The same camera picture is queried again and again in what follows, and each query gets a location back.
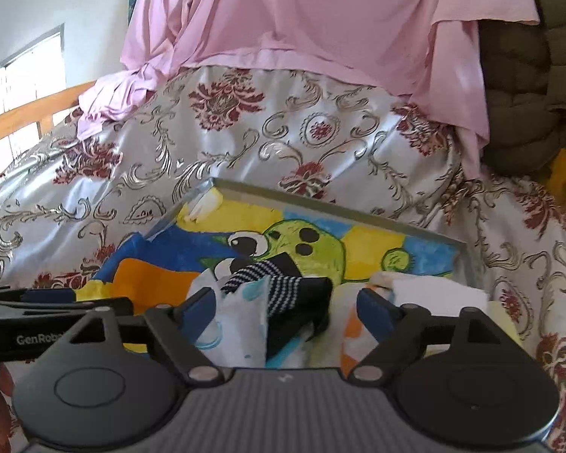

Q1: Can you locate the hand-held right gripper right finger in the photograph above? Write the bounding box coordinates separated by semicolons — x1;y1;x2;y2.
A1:
348;287;492;384

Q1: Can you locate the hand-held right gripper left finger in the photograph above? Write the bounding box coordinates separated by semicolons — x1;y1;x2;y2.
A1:
61;287;226;384

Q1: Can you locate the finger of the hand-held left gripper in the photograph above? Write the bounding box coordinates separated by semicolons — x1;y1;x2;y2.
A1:
0;287;79;305
0;296;134;318

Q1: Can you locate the pastel striped cloth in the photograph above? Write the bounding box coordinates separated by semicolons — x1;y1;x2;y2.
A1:
306;287;523;370

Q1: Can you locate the light blue patterned cloth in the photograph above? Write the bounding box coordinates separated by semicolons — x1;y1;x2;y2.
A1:
184;268;313;370

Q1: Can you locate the black white striped sock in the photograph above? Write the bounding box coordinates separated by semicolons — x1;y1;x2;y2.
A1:
218;253;334;360

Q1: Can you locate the white cloth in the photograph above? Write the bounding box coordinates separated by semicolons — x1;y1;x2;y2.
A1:
369;270;491;315

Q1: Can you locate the cartoon print towel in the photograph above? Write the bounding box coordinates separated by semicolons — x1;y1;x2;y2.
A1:
93;197;459;356

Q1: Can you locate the floral satin bedspread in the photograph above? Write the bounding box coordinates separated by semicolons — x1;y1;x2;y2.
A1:
0;63;566;453

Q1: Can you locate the window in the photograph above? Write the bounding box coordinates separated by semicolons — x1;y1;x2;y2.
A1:
0;23;68;167

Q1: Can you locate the olive quilted jacket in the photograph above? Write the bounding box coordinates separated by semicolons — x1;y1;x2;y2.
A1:
478;0;566;176

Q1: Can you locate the pink bed sheet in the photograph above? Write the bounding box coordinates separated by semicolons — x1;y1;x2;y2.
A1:
77;0;541;171

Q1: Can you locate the wooden bed rail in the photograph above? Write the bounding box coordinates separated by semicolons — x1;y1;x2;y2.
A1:
0;80;98;183

